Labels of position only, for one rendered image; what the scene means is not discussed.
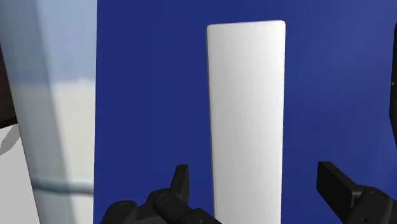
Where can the black object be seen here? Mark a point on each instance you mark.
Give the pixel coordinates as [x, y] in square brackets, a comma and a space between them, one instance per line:
[394, 93]

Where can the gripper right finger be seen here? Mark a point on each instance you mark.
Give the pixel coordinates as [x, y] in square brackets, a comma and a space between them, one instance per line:
[347, 189]

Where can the blue table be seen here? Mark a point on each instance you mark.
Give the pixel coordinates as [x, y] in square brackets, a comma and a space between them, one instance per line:
[152, 102]

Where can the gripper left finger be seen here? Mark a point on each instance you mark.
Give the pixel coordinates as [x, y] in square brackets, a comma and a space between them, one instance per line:
[173, 201]

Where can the dark brown furniture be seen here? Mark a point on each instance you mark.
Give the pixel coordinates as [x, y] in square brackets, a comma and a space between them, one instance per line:
[5, 102]

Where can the white long flat block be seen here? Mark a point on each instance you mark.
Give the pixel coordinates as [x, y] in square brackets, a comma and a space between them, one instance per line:
[246, 118]

